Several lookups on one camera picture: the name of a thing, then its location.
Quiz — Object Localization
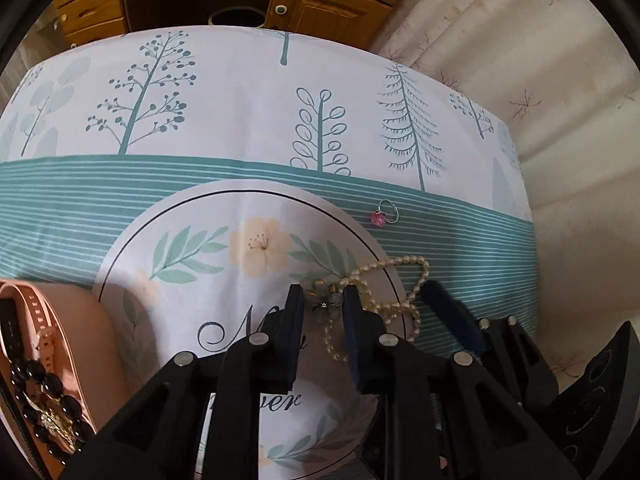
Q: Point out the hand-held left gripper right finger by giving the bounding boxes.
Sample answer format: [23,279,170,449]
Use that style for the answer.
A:
[342,284,581,480]

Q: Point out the cream pearl strand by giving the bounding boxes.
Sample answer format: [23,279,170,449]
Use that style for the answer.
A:
[322,255,431,364]

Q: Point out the smartwatch with pink band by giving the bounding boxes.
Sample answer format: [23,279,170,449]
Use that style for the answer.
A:
[0,282,57,377]

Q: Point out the black waste bin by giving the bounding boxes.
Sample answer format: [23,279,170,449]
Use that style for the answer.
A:
[207,8,266,29]

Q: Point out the gold leaf bracelet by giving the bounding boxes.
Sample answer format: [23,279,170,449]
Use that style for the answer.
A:
[27,392,84,447]

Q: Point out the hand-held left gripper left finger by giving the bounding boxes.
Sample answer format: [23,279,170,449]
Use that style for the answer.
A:
[60,284,307,480]

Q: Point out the wooden desk with hutch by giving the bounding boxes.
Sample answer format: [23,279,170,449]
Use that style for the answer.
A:
[52,0,429,52]

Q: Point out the white leaf print curtain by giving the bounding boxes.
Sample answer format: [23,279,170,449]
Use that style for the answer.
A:
[369,0,640,397]

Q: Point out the pink plastic box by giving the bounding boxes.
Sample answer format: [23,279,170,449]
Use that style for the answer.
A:
[0,280,134,480]

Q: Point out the tree print tablecloth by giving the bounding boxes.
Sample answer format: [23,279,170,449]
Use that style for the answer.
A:
[0,25,534,480]

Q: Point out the black bead bracelet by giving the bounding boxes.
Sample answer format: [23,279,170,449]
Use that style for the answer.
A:
[10,359,97,467]

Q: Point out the silver flower brooch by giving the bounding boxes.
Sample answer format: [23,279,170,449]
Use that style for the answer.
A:
[306,280,351,319]

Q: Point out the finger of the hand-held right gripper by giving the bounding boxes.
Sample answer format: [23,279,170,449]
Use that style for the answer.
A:
[420,280,560,411]

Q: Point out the silver ring with pink stone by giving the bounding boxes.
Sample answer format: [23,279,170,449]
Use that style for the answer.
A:
[370,199,401,228]

